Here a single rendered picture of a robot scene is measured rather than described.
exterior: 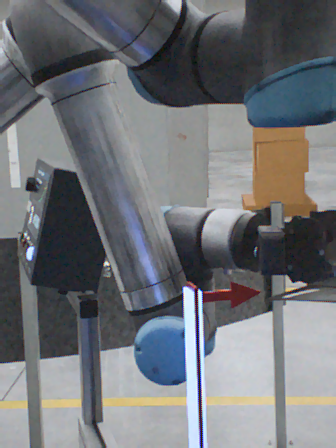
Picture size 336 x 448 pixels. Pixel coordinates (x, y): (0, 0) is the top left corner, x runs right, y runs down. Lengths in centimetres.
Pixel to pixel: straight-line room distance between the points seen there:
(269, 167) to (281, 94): 821
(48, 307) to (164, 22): 189
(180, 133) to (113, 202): 415
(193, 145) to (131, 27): 434
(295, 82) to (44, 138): 628
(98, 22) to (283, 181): 822
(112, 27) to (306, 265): 36
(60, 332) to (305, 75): 200
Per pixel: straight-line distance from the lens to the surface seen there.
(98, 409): 123
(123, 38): 64
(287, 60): 58
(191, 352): 66
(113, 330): 254
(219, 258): 91
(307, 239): 85
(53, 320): 249
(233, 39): 61
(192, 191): 499
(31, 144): 686
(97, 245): 121
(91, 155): 82
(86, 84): 82
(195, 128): 496
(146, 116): 669
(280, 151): 878
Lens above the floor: 135
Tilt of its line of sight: 9 degrees down
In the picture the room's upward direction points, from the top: 2 degrees counter-clockwise
